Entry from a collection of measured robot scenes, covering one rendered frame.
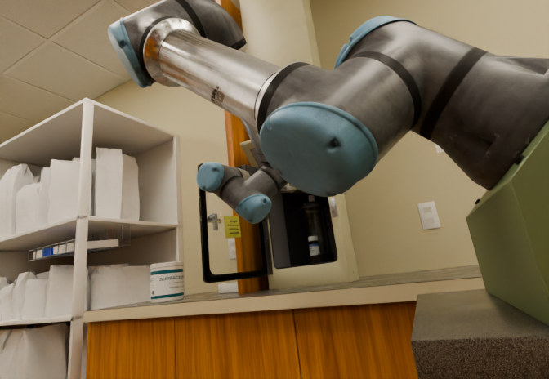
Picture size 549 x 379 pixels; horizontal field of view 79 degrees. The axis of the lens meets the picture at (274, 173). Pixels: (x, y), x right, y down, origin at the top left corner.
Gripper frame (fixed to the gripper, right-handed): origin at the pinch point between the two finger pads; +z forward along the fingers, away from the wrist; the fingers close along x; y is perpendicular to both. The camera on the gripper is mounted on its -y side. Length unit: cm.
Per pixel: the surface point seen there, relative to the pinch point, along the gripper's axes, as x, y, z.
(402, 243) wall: -27, -22, 61
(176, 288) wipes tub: 54, -26, 6
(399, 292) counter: -34.9, -31.4, -12.4
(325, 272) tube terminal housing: -5.8, -27.3, 17.9
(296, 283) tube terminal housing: 6.2, -29.9, 17.7
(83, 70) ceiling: 171, 137, 42
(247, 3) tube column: 14, 101, 26
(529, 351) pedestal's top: -53, -27, -71
